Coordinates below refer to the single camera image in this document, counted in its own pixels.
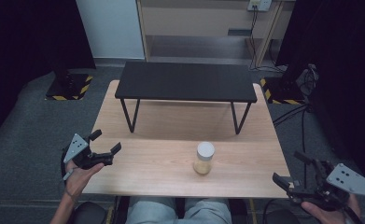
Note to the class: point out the black curtain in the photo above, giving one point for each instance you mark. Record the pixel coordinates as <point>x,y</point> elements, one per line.
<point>342,77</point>
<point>24,46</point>

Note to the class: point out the white wall socket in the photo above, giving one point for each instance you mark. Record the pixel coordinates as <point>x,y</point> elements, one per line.
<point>259,5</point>

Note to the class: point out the glass jar with white lid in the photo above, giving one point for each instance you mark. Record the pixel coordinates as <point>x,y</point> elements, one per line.
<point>204,158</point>

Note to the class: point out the person's right hand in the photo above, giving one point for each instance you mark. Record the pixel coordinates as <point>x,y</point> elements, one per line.
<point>335,217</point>

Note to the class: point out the person's left hand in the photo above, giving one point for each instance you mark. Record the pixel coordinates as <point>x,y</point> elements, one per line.
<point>79,180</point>

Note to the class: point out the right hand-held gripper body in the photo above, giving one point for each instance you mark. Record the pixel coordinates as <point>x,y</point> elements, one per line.
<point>348,180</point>

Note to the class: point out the thin wristband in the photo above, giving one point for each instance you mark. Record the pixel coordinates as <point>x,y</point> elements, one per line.
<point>69,194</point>

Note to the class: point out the black low shelf with legs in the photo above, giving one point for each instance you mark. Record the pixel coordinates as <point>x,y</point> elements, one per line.
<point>186,81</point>

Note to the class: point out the person's legs in grey trousers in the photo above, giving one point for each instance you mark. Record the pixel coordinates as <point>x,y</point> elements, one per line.
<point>180,211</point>

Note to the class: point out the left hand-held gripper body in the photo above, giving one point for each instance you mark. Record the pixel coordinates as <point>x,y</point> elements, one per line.
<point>77,146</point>

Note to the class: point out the black chair seat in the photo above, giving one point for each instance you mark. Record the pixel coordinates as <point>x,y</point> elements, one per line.
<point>90,213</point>

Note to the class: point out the stand base with striped tape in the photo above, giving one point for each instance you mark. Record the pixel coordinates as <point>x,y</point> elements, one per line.
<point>279,93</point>
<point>69,88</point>

